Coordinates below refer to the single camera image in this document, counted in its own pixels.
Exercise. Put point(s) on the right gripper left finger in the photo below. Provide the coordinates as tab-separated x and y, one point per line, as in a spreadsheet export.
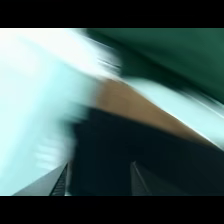
53	185

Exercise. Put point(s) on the orange-brown garment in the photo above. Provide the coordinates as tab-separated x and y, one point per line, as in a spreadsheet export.
133	103

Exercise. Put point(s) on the black T-shirt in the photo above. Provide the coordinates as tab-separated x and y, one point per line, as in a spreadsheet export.
110	150

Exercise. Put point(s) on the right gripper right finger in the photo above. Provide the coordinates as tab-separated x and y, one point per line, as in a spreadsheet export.
141	185

